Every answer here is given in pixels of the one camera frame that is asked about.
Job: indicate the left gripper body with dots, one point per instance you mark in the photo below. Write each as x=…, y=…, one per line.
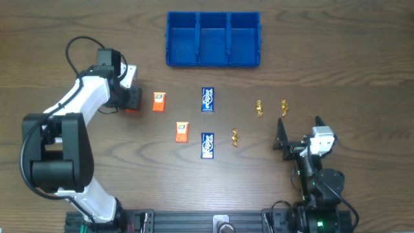
x=132, y=98

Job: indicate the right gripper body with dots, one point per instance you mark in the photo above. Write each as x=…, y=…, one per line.
x=292, y=150

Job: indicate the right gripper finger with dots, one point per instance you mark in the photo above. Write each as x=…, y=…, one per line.
x=319, y=123
x=280, y=136

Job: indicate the orange candy box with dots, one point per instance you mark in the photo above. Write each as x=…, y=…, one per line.
x=181, y=136
x=132, y=111
x=158, y=105

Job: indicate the gold candy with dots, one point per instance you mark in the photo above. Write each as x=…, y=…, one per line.
x=259, y=110
x=284, y=108
x=235, y=137

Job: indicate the blue candy pack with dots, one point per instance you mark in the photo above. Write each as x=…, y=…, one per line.
x=207, y=98
x=207, y=145

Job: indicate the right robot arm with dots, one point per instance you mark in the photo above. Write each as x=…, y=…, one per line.
x=326, y=182

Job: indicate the blue tray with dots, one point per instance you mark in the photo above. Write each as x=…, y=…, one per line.
x=211, y=48

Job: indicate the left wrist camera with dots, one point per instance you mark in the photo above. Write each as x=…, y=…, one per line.
x=129, y=76

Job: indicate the mounting rail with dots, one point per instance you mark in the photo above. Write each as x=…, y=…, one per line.
x=187, y=221

